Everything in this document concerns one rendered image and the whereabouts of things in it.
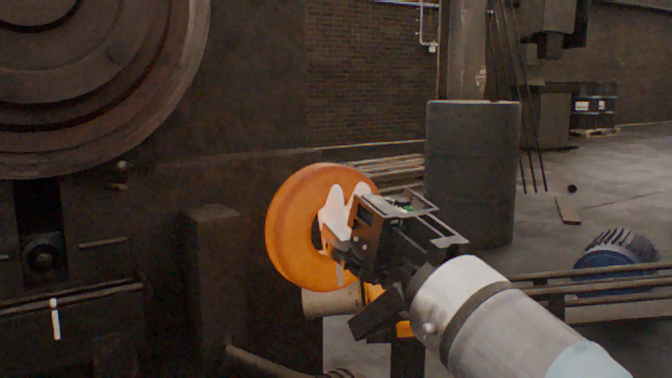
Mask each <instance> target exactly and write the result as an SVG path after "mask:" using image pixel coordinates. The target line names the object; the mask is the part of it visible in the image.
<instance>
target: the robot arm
mask: <svg viewBox="0 0 672 378"><path fill-rule="evenodd" d="M413 196H414V197H415V198H417V199H418V200H419V201H421V202H422V203H424V204H425V205H426V206H427V209H424V210H417V211H416V210H415V209H414V208H413V207H411V204H412V200H413ZM438 213H439V209H438V208H437V207H435V206H434V205H433V204H431V203H430V202H428V201H427V200H425V199H424V198H423V197H421V196H420V195H418V194H417V193H415V192H414V191H412V190H411V189H410V188H405V191H404V195H403V198H397V199H395V200H392V199H391V198H389V197H385V198H384V197H380V196H379V195H377V193H370V189H369V187H368V186H367V184H366V183H365V182H359V183H358V184H357V187H356V189H355V191H354V193H353V195H352V197H351V199H350V201H349V203H348V205H347V206H345V205H344V196H343V191H342V189H341V188H340V187H338V186H337V184H335V186H333V187H332V188H331V191H330V194H329V196H328V199H327V202H326V205H325V206H324V207H323V208H322V209H321V210H320V211H319V212H318V216H319V225H320V230H321V238H322V242H323V246H324V249H325V251H326V253H327V254H328V255H329V256H330V258H331V259H332V260H333V261H334V262H336V263H337V264H339V265H340V266H341V267H342V268H343V270H345V271H346V270H349V272H350V273H351V274H353V275H354V276H355V277H357V278H358V279H359V280H360V281H363V282H365V283H369V284H371V285H372V286H373V285H378V284H380V285H381V287H382V288H383V289H386V290H385V291H384V292H382V293H381V294H380V295H379V296H377V297H376V298H374V300H373V301H371V302H370V303H369V304H368V305H366V306H365V307H363V308H361V309H360V310H358V311H357V312H356V313H355V315H354V316H353V317H351V318H350V319H349V320H348V321H347V322H348V325H349V327H350V329H351V332H352V334H353V337H354V339H355V342H356V341H359V340H363V339H366V341H368V340H371V339H374V338H380V337H382V336H383V335H384V334H386V333H388V332H389V331H390V330H391V329H390V328H391V327H393V326H394V325H396V324H397V323H399V322H400V321H402V320H403V319H405V318H406V317H408V316H409V327H410V329H411V331H412V333H413V334H414V335H415V336H416V337H418V338H419V339H420V340H421V341H422V342H423V343H424V345H425V346H426V347H427V348H428V349H429V350H430V351H431V352H432V353H433V354H434V355H435V356H436V357H437V358H438V359H439V360H440V362H441V363H442V364H443V365H444V366H445V367H446V369H447V370H448V371H449V372H450V373H451V374H452V375H453V376H454V377H455V378H633V377H632V375H631V374H630V373H629V372H628V371H626V370H625V369H624V368H623V367H621V366H620V365H619V364H618V363H616V362H615V361H614V359H613V358H611V356H610V355H609V353H608V352H607V351H605V350H604V349H603V348H602V347H601V346H599V345H598V344H596V343H594V342H592V341H588V340H587V339H585V338H584V337H583V336H581V335H580V334H579V333H577V332H576V331H575V330H573V329H572V328H571V327H569V326H568V325H567V324H565V323H564V322H562V321H561V320H560V319H558V318H557V317H556V316H554V315H553V314H552V313H550V312H549V311H548V310H546V309H545V308H544V307H542V306H541V305H540V304H538V303H537V302H535V301H534V300H533V299H531V298H530V297H529V296H527V295H526V294H525V293H523V292H522V291H521V290H519V289H518V288H517V287H515V285H514V284H513V283H511V282H510V281H508V280H507V279H506V278H504V277H503V276H502V275H500V274H498V273H497V272H495V271H494V270H493V269H491V268H490V266H488V265H487V264H486V263H484V262H483V261H482V260H480V259H479V258H477V257H475V256H472V255H466V252H467V249H468V245H469V241H467V240H466V239H464V238H463V237H462V236H460V235H459V234H458V233H456V232H455V231H453V230H452V229H451V228H449V227H447V226H445V225H444V224H443V223H441V221H440V220H438V219H437V216H438Z"/></svg>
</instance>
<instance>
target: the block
mask: <svg viewBox="0 0 672 378"><path fill-rule="evenodd" d="M178 216H179V234H180V251H181V267H182V285H183V302H184V319H185V337H186V340H187V342H188V344H189V345H190V346H191V348H192V349H193V350H194V352H195V353H196V354H197V355H198V356H199V357H200V359H201V360H202V361H203V362H204V363H212V362H216V361H219V360H223V359H226V358H225V357H223V355H221V354H220V352H219V347H220V339H221V337H222V335H224V334H225V333H228V334H231V335H232V337H233V345H232V346H235V347H237V348H239V349H242V350H244V351H246V350H247V326H246V297H245V268H244V238H243V218H242V215H241V213H239V212H237V211H235V210H233V209H231V208H229V207H227V206H225V205H223V204H219V203H214V204H206V205H198V206H190V207H184V208H182V209H181V210H180V212H179V215H178Z"/></svg>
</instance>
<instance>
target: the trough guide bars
mask: <svg viewBox="0 0 672 378"><path fill-rule="evenodd" d="M666 269H672V261H670V262H658V263H646V264H633V265H621V266H609V267H597V268H585V269H573V270H560V271H548V272H536V273H534V274H523V275H511V276H503V277H504V278H506V279H507V280H508V281H510V282H511V283H518V282H530V281H532V282H533V285H531V286H519V287H517V288H518V289H519V290H521V291H522V292H523V293H525V294H526V295H527V296H529V297H530V298H533V300H534V301H535V302H537V303H538V304H540V305H541V306H542V307H544V308H545V309H548V311H549V312H550V313H552V314H553V315H554V316H556V317H557V318H558V319H560V320H561V321H562V322H564V323H565V308H568V307H582V306H595V305H607V304H620V303H633V302H646V301H648V300H659V299H671V298H672V290H668V291H655V292H642V293H630V294H625V295H617V296H604V297H592V298H579V299H565V300H564V295H575V294H588V293H600V292H613V290H625V289H638V288H651V287H663V286H672V273H668V274H656V275H643V276H631V277H619V278H606V279H594V280H582V281H573V282H568V283H556V284H547V280H555V279H559V278H567V277H580V276H593V275H605V274H617V273H629V272H642V271H654V270H666ZM390 329H391V330H390V331H389V332H388V333H386V334H384V335H383V343H393V342H398V339H397V328H396V325H394V326H393V327H391V328H390Z"/></svg>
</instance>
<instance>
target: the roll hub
mask: <svg viewBox="0 0 672 378"><path fill-rule="evenodd" d="M155 7H156V0H0V75H11V77H12V78H13V79H14V81H15V82H16V83H17V84H18V87H17V89H16V90H15V92H14V94H13V96H8V97H0V103H6V104H13V105H27V104H30V105H36V104H50V103H57V102H63V101H67V100H71V99H75V98H78V97H81V96H84V95H86V94H89V93H91V92H93V91H95V90H97V89H99V88H101V87H103V86H104V85H106V84H107V83H109V82H110V81H112V80H113V79H115V78H116V77H117V76H118V75H119V74H121V72H122V71H123V70H124V69H125V68H126V67H127V66H128V64H129V63H131V62H132V61H133V60H134V58H135V57H136V56H137V54H138V53H139V51H140V50H141V48H142V46H143V45H144V43H145V41H146V39H147V37H148V34H149V32H150V29H151V26H152V23H153V19H154V13H155ZM111 43H124V44H125V46H126V47H127V49H128V50H129V52H130V55H129V57H128V59H127V60H126V61H125V62H124V63H112V62H111V60H110V59H109V57H108V56H107V54H106V51H107V49H108V47H109V46H110V45H111Z"/></svg>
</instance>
